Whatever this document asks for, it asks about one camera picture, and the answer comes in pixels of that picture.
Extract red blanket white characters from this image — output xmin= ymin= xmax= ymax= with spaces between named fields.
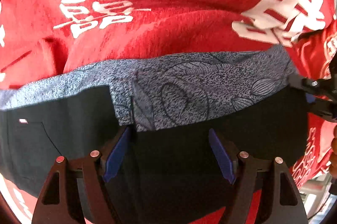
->
xmin=0 ymin=0 xmax=337 ymax=224

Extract person's right hand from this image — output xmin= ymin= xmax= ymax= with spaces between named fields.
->
xmin=329 ymin=126 xmax=337 ymax=178

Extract black pants patterned waistband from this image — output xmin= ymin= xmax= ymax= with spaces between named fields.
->
xmin=1 ymin=45 xmax=308 ymax=223

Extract red embroidered cushion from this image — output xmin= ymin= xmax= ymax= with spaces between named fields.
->
xmin=293 ymin=20 xmax=336 ymax=80

